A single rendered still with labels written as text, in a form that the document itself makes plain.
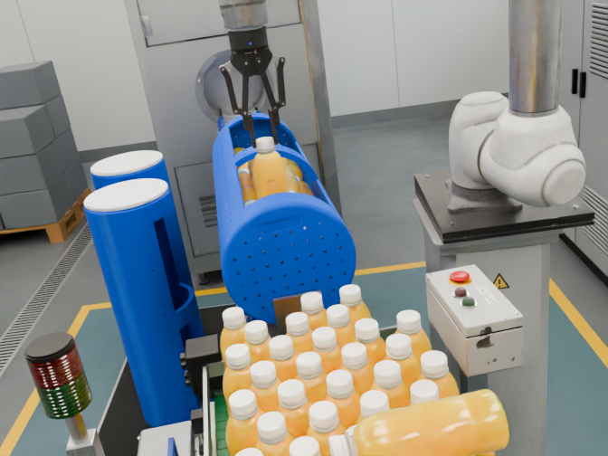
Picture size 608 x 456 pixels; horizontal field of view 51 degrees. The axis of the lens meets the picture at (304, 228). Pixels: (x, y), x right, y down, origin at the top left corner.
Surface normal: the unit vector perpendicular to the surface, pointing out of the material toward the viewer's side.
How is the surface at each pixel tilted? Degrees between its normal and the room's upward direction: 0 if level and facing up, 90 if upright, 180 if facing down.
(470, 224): 5
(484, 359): 90
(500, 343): 90
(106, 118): 90
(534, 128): 57
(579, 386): 0
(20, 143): 90
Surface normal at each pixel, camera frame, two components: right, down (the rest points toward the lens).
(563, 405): -0.13, -0.91
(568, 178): 0.34, 0.50
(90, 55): 0.03, 0.39
